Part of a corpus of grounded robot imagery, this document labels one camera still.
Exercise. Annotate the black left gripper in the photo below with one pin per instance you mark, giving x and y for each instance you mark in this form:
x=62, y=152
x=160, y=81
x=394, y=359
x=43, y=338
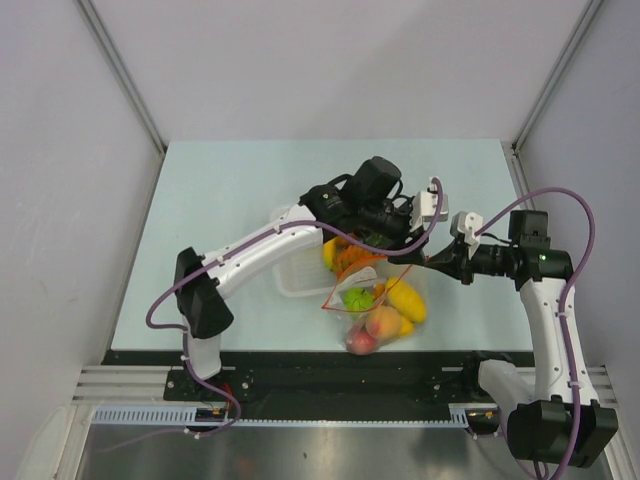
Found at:
x=405, y=230

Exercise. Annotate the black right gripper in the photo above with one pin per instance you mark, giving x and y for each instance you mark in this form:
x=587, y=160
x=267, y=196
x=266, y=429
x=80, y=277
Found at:
x=457, y=261

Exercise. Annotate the yellow toy mango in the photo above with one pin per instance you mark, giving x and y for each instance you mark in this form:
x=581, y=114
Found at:
x=406, y=300

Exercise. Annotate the clear zip bag red zipper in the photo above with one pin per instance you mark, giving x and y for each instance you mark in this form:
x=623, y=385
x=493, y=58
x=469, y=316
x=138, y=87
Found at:
x=366, y=274

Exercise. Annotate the yellow toy bell pepper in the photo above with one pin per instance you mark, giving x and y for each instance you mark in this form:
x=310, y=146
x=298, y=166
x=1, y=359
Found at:
x=407, y=327

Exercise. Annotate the orange toy fruit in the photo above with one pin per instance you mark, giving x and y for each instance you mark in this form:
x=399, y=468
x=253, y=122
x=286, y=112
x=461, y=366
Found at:
x=383, y=323

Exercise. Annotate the green toy bell pepper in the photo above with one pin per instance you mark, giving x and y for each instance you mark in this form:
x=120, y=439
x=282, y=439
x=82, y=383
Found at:
x=358, y=299

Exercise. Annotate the pink toy peach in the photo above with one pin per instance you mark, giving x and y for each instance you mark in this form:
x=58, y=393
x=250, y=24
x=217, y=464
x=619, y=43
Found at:
x=360, y=343

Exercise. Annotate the orange toy ginger root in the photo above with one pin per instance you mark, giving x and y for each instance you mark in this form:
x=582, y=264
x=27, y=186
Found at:
x=378, y=290

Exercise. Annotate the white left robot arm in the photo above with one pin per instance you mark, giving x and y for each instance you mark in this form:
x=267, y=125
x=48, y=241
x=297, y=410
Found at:
x=206, y=282

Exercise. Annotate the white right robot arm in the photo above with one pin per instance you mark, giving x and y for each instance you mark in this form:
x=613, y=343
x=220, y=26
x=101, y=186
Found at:
x=559, y=418

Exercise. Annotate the orange toy pineapple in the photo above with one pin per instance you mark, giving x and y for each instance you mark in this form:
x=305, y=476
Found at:
x=344, y=254

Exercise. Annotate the yellow toy banana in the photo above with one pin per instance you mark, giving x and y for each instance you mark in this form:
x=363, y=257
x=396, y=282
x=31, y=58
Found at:
x=330, y=250

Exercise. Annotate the white perforated plastic basket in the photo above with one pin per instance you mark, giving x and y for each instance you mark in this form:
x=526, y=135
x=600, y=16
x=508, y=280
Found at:
x=301, y=273

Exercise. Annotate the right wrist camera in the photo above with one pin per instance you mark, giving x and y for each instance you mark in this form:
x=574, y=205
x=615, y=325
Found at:
x=467, y=225

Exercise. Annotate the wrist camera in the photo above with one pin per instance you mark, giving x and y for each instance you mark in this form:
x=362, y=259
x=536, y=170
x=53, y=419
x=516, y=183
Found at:
x=467, y=225
x=423, y=209

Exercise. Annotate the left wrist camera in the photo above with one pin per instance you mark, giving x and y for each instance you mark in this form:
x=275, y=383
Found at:
x=423, y=209

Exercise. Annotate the aluminium frame post right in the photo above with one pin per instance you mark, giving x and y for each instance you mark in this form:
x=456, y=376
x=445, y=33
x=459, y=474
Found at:
x=559, y=69

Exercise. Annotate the aluminium frame post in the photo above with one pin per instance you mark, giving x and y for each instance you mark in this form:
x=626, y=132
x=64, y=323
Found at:
x=559, y=69
x=122, y=75

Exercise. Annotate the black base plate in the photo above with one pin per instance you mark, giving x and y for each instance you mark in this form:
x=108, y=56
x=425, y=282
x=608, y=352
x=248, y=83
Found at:
x=338, y=386

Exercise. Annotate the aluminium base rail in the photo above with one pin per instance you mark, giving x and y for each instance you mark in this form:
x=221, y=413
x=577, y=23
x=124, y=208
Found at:
x=126, y=385

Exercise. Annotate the aluminium frame post left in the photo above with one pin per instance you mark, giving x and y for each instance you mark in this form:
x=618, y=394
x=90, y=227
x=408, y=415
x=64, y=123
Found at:
x=122, y=75

